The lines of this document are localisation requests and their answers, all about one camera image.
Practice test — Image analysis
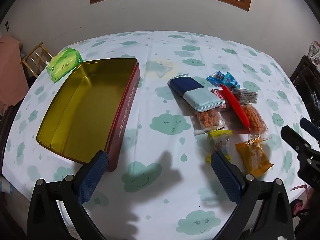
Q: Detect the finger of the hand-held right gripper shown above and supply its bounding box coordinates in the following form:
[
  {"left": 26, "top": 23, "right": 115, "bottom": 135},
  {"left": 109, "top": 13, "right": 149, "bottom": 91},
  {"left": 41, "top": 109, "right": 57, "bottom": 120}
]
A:
[
  {"left": 281, "top": 126, "right": 320, "bottom": 167},
  {"left": 300, "top": 117, "right": 320, "bottom": 139}
]

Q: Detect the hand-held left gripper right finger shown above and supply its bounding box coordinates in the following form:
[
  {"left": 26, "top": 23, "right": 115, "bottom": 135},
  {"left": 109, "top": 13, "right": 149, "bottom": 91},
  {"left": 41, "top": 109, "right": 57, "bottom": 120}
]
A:
[{"left": 211, "top": 151, "right": 294, "bottom": 240}]

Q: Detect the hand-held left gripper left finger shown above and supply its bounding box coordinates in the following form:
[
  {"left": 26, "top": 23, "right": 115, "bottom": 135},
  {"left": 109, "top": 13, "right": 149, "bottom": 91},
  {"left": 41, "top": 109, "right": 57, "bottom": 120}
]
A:
[{"left": 27, "top": 150, "right": 109, "bottom": 240}]

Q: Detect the orange snack packet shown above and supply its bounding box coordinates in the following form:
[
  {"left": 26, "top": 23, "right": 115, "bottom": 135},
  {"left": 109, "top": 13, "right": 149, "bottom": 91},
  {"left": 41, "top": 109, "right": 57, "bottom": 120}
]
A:
[{"left": 235, "top": 137, "right": 274, "bottom": 175}]

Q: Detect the small yellow snack packet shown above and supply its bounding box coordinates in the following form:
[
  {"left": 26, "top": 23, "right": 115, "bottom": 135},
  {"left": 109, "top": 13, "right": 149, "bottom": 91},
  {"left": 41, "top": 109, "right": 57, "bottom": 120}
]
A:
[{"left": 205, "top": 129, "right": 233, "bottom": 164}]

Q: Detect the clear packet of orange snacks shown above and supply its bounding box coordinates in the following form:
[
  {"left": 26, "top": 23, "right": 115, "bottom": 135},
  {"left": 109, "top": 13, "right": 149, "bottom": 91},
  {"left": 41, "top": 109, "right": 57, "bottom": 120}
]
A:
[
  {"left": 194, "top": 109, "right": 227, "bottom": 135},
  {"left": 241, "top": 104, "right": 269, "bottom": 134}
]

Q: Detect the red and gold tin box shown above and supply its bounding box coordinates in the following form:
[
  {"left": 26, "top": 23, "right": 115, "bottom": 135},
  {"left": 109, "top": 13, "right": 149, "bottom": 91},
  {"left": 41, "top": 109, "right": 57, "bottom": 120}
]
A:
[{"left": 36, "top": 58, "right": 140, "bottom": 172}]

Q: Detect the grey brown snack bar packet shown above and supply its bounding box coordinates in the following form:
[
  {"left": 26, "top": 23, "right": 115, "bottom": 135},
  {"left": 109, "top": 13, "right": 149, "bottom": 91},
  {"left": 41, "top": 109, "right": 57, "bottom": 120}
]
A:
[{"left": 231, "top": 88, "right": 258, "bottom": 103}]

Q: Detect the long red snack packet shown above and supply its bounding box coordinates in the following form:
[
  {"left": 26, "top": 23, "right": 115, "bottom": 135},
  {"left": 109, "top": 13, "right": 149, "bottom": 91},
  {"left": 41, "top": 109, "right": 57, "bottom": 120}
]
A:
[{"left": 220, "top": 84, "right": 251, "bottom": 132}]

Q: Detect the pink snack packet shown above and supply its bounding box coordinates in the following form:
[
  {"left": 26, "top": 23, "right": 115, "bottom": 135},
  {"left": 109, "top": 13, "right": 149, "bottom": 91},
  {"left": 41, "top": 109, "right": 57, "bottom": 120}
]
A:
[{"left": 211, "top": 88, "right": 232, "bottom": 113}]

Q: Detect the blue snack packet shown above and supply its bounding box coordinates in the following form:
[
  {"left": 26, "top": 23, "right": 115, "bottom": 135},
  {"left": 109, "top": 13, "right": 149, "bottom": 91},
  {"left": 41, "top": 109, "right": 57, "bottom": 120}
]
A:
[
  {"left": 221, "top": 72, "right": 239, "bottom": 88},
  {"left": 206, "top": 71, "right": 227, "bottom": 84}
]

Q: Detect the navy and light blue packet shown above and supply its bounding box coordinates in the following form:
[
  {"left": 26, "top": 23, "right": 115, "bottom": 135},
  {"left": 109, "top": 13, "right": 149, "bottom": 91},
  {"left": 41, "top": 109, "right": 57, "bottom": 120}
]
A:
[{"left": 168, "top": 77, "right": 224, "bottom": 112}]

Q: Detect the dark wooden furniture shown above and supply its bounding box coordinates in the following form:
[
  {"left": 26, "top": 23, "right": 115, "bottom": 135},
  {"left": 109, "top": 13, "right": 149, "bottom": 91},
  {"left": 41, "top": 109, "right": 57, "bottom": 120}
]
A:
[{"left": 290, "top": 55, "right": 320, "bottom": 125}]

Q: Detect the stack of newspapers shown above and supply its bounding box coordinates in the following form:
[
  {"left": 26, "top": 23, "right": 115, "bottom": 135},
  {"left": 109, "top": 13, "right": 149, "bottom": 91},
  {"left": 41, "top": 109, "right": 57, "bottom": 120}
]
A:
[{"left": 309, "top": 41, "right": 320, "bottom": 68}]

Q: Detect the dark wooden chair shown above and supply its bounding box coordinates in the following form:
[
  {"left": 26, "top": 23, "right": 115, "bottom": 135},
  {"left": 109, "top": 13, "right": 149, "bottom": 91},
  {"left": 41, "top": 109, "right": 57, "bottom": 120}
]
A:
[{"left": 0, "top": 102, "right": 28, "bottom": 178}]

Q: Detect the green tissue pack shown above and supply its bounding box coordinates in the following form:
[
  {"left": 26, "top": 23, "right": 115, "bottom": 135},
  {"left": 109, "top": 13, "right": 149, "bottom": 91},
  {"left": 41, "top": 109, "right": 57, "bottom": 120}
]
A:
[{"left": 46, "top": 48, "right": 83, "bottom": 84}]

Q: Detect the bamboo chair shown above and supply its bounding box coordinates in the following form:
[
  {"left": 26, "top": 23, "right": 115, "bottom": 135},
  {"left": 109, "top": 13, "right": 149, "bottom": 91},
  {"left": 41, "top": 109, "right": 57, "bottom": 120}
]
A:
[{"left": 21, "top": 42, "right": 54, "bottom": 79}]

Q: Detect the pink cloth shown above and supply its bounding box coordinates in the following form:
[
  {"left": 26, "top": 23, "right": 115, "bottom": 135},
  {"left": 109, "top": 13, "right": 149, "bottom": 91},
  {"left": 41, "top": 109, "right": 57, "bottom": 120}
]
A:
[{"left": 0, "top": 35, "right": 29, "bottom": 108}]

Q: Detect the black and pink lanyard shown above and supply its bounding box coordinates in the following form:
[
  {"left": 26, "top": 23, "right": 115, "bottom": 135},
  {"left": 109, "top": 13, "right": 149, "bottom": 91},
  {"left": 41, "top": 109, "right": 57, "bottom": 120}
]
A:
[{"left": 291, "top": 184, "right": 310, "bottom": 213}]

